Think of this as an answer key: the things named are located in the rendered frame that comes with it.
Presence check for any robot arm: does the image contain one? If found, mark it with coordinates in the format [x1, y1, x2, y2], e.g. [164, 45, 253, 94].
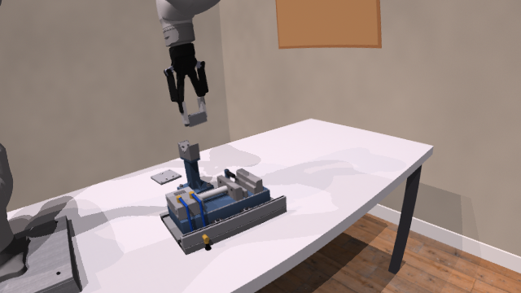
[0, 0, 220, 282]

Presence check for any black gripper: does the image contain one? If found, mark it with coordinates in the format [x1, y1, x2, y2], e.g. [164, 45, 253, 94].
[164, 43, 208, 124]

